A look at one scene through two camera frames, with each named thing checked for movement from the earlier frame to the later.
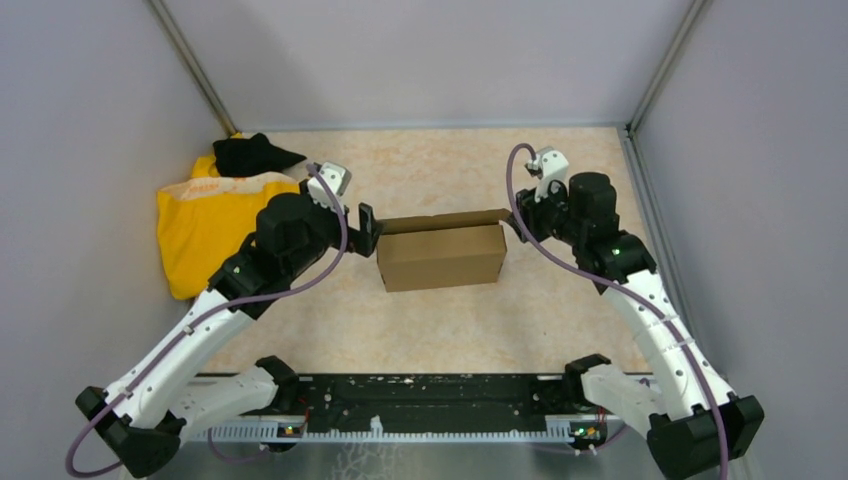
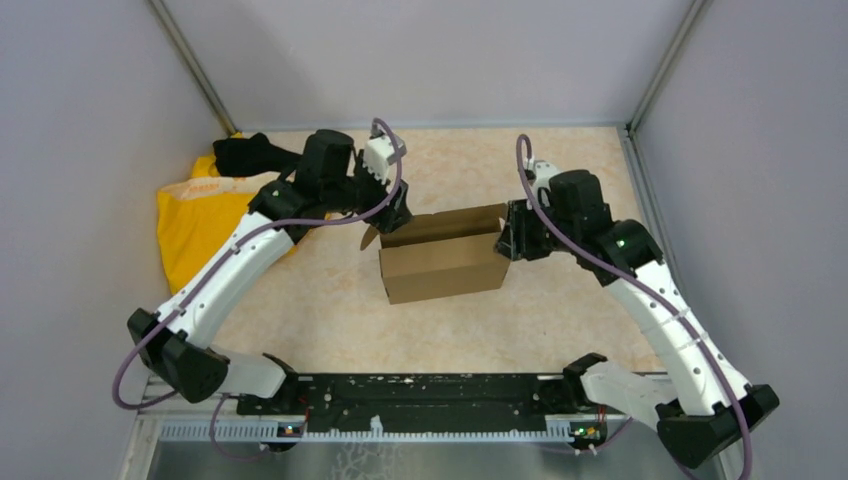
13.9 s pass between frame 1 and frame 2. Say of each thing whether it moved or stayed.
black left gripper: moved
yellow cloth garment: stayed
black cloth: stayed
